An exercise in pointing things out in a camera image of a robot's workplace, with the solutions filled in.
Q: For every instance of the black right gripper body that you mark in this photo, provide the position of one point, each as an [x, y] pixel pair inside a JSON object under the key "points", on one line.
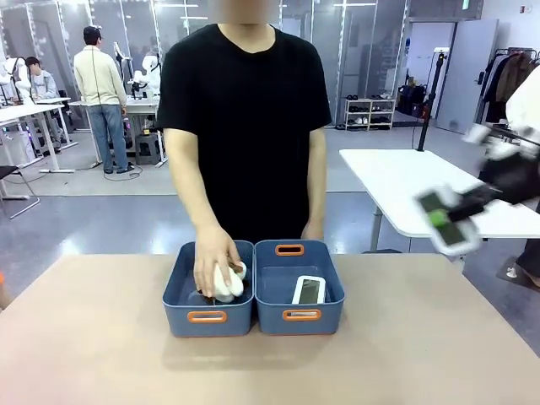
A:
{"points": [[508, 179]]}

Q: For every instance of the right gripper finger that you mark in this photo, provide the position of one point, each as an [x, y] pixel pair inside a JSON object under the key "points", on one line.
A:
{"points": [[460, 213], [481, 194]]}

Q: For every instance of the white digital clock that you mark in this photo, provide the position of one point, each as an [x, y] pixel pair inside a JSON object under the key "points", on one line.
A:
{"points": [[453, 236], [309, 291]]}

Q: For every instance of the white plush toy brown feet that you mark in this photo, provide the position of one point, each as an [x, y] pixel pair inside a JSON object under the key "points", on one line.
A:
{"points": [[231, 289]]}

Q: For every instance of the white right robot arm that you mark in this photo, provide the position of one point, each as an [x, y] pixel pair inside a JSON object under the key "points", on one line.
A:
{"points": [[525, 101]]}

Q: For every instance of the person's left forearm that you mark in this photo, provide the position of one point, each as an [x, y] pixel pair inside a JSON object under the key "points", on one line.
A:
{"points": [[316, 198]]}

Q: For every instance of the person's right forearm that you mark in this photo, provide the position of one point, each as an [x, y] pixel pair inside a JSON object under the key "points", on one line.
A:
{"points": [[196, 198]]}

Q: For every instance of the person's left hand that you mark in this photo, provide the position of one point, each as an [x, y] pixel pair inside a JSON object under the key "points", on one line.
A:
{"points": [[313, 232]]}

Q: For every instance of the person's right hand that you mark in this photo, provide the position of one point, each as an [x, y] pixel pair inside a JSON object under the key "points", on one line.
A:
{"points": [[211, 257]]}

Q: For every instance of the white side table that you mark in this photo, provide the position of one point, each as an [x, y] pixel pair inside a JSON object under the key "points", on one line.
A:
{"points": [[392, 181]]}

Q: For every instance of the dark trouser leg with shoe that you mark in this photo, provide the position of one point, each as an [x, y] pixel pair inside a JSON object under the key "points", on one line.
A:
{"points": [[527, 261]]}

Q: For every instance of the clothes rack with coats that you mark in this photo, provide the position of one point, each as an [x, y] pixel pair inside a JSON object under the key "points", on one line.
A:
{"points": [[506, 80]]}

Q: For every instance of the black tripod stand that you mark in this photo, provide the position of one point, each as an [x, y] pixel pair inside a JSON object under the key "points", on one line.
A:
{"points": [[428, 101]]}

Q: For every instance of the grey door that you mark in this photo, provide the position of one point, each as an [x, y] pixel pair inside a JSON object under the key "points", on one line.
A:
{"points": [[468, 76]]}

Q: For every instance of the black bags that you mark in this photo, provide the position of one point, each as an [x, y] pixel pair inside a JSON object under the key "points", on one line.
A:
{"points": [[411, 99]]}

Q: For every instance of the white shoe rack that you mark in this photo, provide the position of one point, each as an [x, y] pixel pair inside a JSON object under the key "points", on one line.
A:
{"points": [[370, 114]]}

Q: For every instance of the person in black t-shirt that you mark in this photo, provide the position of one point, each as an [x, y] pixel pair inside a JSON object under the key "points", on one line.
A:
{"points": [[244, 126]]}

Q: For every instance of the grey step stool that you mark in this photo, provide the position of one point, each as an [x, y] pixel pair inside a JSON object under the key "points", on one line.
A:
{"points": [[147, 149]]}

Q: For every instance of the white desk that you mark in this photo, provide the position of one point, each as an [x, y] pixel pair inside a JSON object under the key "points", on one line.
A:
{"points": [[25, 111], [141, 105]]}

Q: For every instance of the white humanoid robot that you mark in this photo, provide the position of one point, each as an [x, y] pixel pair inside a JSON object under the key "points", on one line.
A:
{"points": [[14, 78], [151, 71]]}

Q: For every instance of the man in cream sweater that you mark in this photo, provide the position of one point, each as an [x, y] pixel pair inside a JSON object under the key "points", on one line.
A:
{"points": [[99, 84]]}

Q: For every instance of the seated person in grey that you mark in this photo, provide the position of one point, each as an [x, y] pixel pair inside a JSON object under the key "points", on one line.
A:
{"points": [[40, 84]]}

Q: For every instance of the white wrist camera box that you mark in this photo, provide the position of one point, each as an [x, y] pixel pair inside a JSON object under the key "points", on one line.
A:
{"points": [[476, 135]]}

